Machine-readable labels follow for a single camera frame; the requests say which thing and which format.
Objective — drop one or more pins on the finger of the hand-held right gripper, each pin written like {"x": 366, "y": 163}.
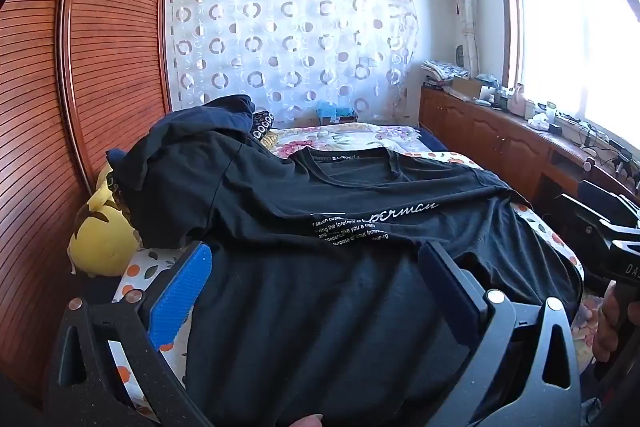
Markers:
{"x": 590, "y": 214}

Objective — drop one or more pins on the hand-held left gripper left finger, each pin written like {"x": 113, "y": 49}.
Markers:
{"x": 175, "y": 297}

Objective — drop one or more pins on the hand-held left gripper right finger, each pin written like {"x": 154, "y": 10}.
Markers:
{"x": 445, "y": 282}

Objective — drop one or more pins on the black t-shirt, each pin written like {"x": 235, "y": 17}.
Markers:
{"x": 325, "y": 307}

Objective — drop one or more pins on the person's right hand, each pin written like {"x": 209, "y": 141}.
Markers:
{"x": 607, "y": 327}

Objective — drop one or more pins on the person's left hand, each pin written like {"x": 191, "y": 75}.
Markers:
{"x": 310, "y": 421}

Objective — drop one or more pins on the black chair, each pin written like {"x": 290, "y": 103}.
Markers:
{"x": 607, "y": 193}

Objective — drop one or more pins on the orange fruit print sheet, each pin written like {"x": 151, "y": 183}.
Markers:
{"x": 145, "y": 272}

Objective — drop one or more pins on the yellow plush toy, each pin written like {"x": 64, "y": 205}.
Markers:
{"x": 100, "y": 242}

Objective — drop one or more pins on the crumpled white tissue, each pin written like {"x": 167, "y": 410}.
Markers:
{"x": 539, "y": 121}

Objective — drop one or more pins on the long wooden cabinet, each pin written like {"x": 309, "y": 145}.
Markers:
{"x": 480, "y": 132}

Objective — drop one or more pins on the navy blue blanket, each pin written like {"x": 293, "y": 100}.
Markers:
{"x": 432, "y": 139}

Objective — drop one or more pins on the window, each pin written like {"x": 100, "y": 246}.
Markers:
{"x": 575, "y": 47}

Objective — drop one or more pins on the floral blanket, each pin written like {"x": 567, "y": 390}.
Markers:
{"x": 350, "y": 138}

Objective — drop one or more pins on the cardboard box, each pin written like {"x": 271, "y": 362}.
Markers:
{"x": 470, "y": 88}

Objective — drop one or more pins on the navy blue garment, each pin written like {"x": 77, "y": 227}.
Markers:
{"x": 200, "y": 117}

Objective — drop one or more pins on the yellow cloth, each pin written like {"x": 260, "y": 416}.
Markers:
{"x": 271, "y": 141}

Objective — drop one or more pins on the blue box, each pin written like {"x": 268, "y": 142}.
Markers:
{"x": 335, "y": 113}

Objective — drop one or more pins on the tied white floral curtain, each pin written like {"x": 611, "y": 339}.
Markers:
{"x": 465, "y": 7}

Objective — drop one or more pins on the wooden slatted wardrobe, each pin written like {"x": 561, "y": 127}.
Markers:
{"x": 100, "y": 57}

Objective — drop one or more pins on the sheer circle print curtain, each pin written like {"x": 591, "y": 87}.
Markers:
{"x": 300, "y": 47}

